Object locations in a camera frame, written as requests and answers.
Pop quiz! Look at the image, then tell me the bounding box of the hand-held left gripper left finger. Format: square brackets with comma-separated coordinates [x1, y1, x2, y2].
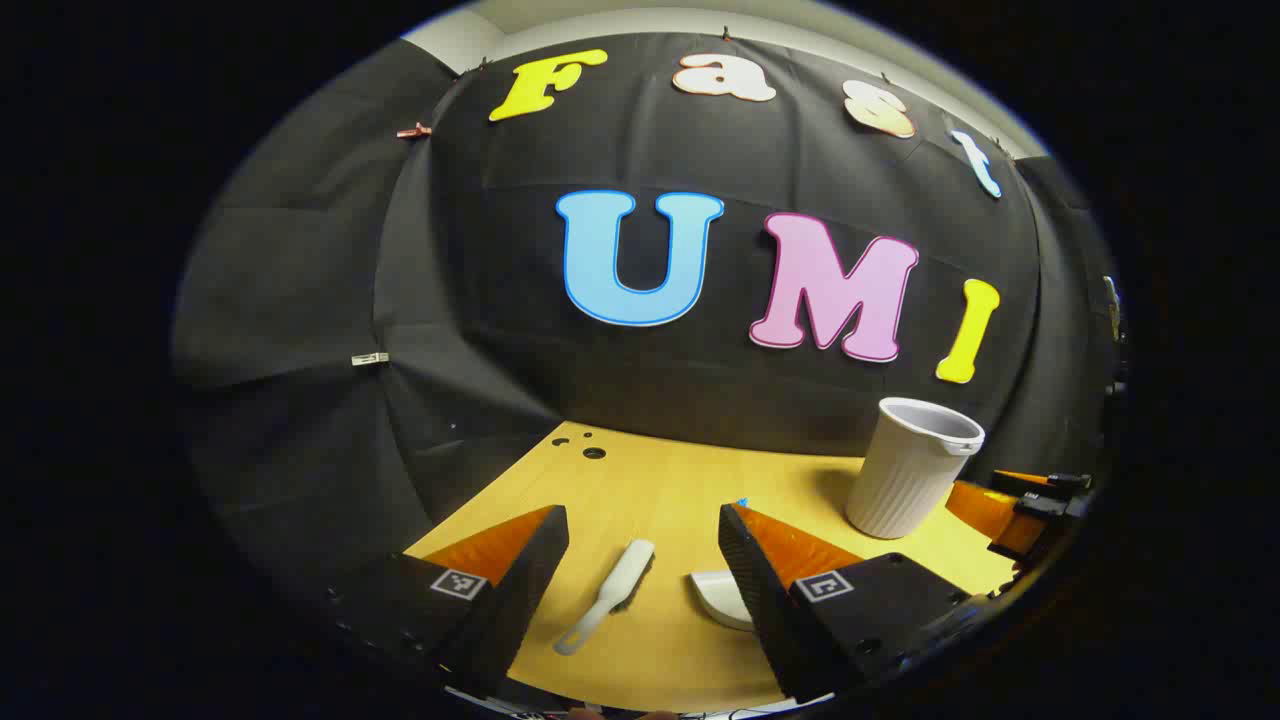
[330, 505, 571, 701]

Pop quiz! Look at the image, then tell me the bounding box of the white dustpan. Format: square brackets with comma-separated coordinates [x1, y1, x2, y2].
[690, 570, 756, 633]

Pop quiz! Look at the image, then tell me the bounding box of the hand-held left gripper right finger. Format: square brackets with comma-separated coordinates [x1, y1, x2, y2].
[718, 503, 976, 706]

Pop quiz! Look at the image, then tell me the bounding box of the wooden desktop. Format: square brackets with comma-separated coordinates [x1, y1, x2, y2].
[405, 420, 1016, 713]

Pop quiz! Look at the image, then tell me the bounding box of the white ribbed garbage bin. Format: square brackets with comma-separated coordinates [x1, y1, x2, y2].
[845, 397, 986, 541]

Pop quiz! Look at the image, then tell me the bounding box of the black backdrop cloth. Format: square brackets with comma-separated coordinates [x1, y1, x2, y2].
[170, 30, 1126, 601]

